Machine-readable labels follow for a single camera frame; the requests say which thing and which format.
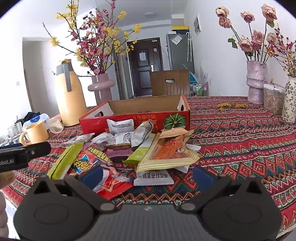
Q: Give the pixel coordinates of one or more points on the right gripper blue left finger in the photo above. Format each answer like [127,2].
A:
[92,177]

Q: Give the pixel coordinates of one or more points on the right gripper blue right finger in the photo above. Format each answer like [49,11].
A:
[203,178]

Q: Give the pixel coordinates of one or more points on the green snack bar packet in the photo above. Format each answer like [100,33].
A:
[65,161]

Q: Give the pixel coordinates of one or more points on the orange yellow striped snack bag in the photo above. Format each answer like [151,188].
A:
[168,153]

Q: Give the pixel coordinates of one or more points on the white printed snack packet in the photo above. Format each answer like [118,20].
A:
[153,178]

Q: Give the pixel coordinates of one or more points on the orange cracker packet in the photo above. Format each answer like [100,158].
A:
[174,132]

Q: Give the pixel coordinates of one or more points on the light green white snack packet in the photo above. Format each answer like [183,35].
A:
[140,152]

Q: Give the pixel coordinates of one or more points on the clear container with snacks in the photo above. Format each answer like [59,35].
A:
[273,98]

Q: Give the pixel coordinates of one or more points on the red blue snack bag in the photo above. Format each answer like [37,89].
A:
[113,183]

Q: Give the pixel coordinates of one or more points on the pink snack packet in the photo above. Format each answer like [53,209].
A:
[118,153]

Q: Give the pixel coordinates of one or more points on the yellow ceramic mug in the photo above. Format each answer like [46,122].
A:
[36,132]

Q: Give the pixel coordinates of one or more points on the dark bag on floor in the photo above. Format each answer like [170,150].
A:
[28,117]

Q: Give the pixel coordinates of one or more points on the blue capped plastic bottle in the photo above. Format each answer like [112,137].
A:
[42,117]

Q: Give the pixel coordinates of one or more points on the patterned red tablecloth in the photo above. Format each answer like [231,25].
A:
[235,142]

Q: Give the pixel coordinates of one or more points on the white grey crumpled packet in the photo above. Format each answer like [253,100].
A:
[141,133]

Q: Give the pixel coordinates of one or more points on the white pouch near box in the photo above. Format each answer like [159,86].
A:
[123,126]

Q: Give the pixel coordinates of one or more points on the fallen yellow petals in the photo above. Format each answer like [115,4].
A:
[226,105]

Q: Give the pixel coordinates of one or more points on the red cardboard pumpkin box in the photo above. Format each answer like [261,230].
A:
[167,111]

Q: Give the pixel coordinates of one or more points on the yellow thermos jug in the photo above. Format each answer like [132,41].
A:
[69,94]

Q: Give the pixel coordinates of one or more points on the brown wooden chair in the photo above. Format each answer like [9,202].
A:
[170,82]

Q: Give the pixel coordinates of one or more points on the floral white vase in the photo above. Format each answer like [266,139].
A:
[288,111]

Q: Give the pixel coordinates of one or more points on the pink textured tall vase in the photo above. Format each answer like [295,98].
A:
[255,80]

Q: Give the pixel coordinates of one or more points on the grey refrigerator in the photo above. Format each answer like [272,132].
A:
[180,50]

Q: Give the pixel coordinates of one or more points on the dark brown door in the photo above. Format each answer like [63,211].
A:
[145,57]

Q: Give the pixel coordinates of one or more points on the pink yellow blossom branches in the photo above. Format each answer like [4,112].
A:
[99,38]

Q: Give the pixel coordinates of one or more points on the dried pink roses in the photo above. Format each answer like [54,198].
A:
[259,46]

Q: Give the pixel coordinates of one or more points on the yellow box on fridge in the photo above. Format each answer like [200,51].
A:
[180,28]

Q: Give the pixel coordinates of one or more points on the pink ring vase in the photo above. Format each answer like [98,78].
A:
[101,85]

